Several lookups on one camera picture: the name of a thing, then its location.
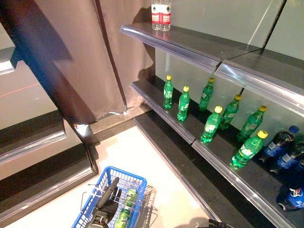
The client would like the blue plastic shopping basket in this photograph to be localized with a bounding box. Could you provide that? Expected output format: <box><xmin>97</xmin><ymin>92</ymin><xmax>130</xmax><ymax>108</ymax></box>
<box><xmin>71</xmin><ymin>165</ymin><xmax>159</xmax><ymax>228</ymax></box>

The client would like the clear water bottle red label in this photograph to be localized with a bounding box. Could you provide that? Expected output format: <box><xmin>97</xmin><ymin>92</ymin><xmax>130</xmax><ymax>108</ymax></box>
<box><xmin>159</xmin><ymin>0</ymin><xmax>172</xmax><ymax>32</ymax></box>
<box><xmin>151</xmin><ymin>0</ymin><xmax>162</xmax><ymax>31</ymax></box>

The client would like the green plastic soda bottle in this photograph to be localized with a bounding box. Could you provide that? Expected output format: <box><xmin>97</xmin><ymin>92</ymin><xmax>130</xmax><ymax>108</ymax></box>
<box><xmin>219</xmin><ymin>94</ymin><xmax>242</xmax><ymax>131</ymax></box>
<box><xmin>177</xmin><ymin>86</ymin><xmax>190</xmax><ymax>122</ymax></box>
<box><xmin>115</xmin><ymin>189</ymin><xmax>138</xmax><ymax>226</ymax></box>
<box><xmin>200</xmin><ymin>106</ymin><xmax>223</xmax><ymax>144</ymax></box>
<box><xmin>163</xmin><ymin>75</ymin><xmax>174</xmax><ymax>110</ymax></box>
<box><xmin>230</xmin><ymin>130</ymin><xmax>269</xmax><ymax>170</ymax></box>
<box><xmin>236</xmin><ymin>105</ymin><xmax>267</xmax><ymax>142</ymax></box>

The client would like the black base plinth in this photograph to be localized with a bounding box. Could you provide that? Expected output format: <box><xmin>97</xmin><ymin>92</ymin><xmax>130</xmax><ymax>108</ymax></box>
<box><xmin>133</xmin><ymin>111</ymin><xmax>271</xmax><ymax>228</ymax></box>
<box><xmin>0</xmin><ymin>142</ymin><xmax>99</xmax><ymax>223</ymax></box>

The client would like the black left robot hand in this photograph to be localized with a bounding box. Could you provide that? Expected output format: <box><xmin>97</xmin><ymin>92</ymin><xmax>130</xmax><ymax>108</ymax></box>
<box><xmin>94</xmin><ymin>177</ymin><xmax>123</xmax><ymax>223</ymax></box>

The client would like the brown fabric curtain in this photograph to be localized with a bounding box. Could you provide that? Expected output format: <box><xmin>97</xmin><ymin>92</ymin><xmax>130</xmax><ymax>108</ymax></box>
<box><xmin>35</xmin><ymin>0</ymin><xmax>156</xmax><ymax>124</ymax></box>

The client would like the dark brown pillar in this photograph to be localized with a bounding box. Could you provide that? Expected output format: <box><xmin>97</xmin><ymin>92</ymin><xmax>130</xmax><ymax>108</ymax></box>
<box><xmin>0</xmin><ymin>0</ymin><xmax>99</xmax><ymax>174</ymax></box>

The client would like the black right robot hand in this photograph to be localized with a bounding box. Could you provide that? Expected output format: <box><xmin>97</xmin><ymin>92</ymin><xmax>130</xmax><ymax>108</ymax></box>
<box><xmin>208</xmin><ymin>218</ymin><xmax>232</xmax><ymax>228</ymax></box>

